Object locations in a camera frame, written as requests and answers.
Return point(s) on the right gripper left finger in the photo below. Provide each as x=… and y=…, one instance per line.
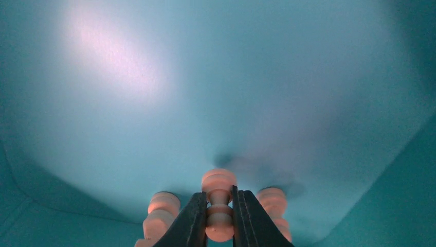
x=188, y=229

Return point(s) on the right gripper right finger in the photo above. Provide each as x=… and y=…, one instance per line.
x=253, y=227

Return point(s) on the light pawn piece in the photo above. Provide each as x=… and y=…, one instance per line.
x=162, y=211
x=218, y=184
x=274, y=202

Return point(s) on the teal tray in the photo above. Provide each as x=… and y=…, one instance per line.
x=104, y=103

